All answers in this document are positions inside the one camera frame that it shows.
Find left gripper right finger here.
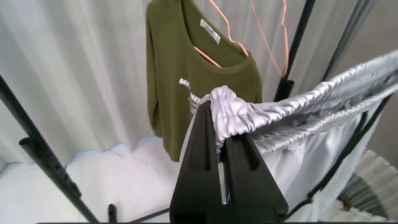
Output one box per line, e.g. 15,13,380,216
222,133,289,222

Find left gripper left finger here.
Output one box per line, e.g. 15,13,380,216
169,100,225,222

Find pale grey shorts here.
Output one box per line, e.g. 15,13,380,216
178,49,398,222

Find green shirt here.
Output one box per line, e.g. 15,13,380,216
146,0,264,162

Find pink clothes hanger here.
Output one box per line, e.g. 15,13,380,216
193,0,250,69
251,0,290,78

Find white laundry basket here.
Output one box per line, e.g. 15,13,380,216
320,149,398,222

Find black clothes rack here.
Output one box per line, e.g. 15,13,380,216
0,0,317,223

